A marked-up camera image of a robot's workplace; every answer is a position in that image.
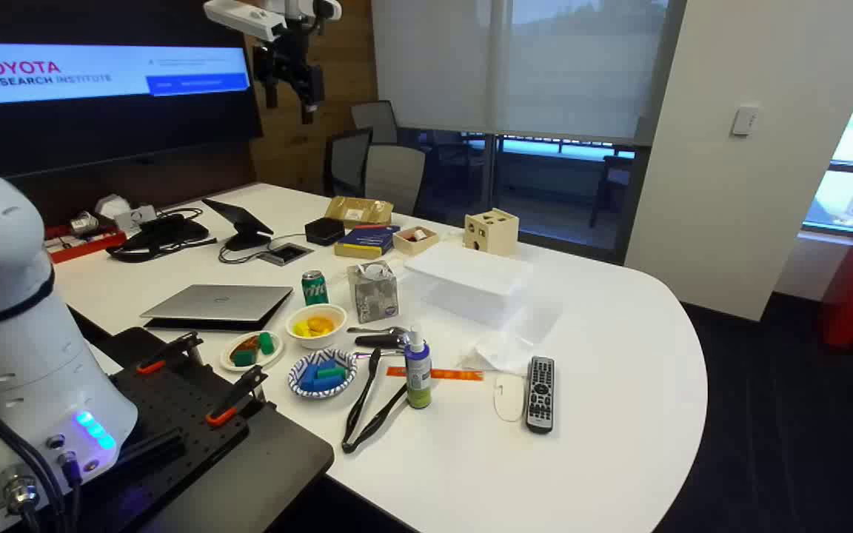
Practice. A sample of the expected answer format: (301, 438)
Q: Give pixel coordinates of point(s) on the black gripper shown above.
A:
(288, 62)

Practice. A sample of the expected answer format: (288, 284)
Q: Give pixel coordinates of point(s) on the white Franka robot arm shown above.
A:
(14, 327)

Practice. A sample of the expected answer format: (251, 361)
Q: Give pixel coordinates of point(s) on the white plate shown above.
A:
(273, 361)

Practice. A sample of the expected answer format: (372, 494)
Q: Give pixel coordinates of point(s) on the blue patterned plate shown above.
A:
(301, 381)

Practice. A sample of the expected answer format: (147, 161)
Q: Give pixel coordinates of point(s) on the black mounting plate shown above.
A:
(209, 463)

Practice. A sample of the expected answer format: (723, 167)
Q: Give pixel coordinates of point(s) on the black mesh office chair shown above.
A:
(349, 164)

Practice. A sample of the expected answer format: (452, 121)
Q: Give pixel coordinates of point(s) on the grey office chair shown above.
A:
(395, 178)

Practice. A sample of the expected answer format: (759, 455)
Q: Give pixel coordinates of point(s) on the cardboard box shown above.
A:
(361, 211)

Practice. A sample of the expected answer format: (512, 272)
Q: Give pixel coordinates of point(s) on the black tablet stand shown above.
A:
(238, 220)

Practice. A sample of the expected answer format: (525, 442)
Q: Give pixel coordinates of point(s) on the small black box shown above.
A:
(323, 232)

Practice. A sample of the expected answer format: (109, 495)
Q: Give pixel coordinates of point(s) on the table power outlet panel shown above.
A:
(286, 253)

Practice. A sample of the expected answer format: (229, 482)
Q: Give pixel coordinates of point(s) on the blue and yellow book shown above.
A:
(366, 242)

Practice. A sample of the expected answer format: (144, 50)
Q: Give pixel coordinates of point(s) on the small wooden box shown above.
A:
(417, 238)

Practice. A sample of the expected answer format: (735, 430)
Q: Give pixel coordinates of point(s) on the green soda can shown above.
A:
(315, 290)

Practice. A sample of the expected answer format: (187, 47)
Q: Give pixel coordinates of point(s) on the silver laptop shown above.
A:
(217, 303)

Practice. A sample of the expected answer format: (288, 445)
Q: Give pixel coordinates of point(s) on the white bowl with yellow contents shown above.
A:
(315, 325)

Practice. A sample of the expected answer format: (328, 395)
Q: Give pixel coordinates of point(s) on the wooden shape sorter cube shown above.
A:
(494, 232)

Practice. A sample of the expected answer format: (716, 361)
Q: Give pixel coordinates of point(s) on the grey roller blind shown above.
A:
(535, 64)

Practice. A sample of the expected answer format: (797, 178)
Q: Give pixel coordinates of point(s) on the red flat item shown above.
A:
(88, 247)

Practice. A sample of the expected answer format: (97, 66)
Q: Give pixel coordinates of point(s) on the black orange clamp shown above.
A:
(172, 355)
(238, 398)

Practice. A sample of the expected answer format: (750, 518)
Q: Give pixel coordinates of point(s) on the white spray bottle green label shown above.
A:
(418, 374)

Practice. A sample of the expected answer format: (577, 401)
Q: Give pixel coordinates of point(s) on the black tongs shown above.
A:
(363, 404)

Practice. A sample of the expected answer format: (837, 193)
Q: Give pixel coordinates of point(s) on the orange strip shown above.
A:
(452, 374)

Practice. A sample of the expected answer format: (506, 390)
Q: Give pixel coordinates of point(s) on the clear plastic tray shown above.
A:
(532, 331)

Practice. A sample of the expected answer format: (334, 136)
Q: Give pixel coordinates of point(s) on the black remote control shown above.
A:
(540, 395)

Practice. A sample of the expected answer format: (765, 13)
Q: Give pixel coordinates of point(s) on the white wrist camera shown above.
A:
(245, 20)

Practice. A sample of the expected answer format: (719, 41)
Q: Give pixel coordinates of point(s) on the wall television screen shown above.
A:
(72, 99)

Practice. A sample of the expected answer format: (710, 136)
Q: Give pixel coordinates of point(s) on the white light switch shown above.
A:
(743, 121)

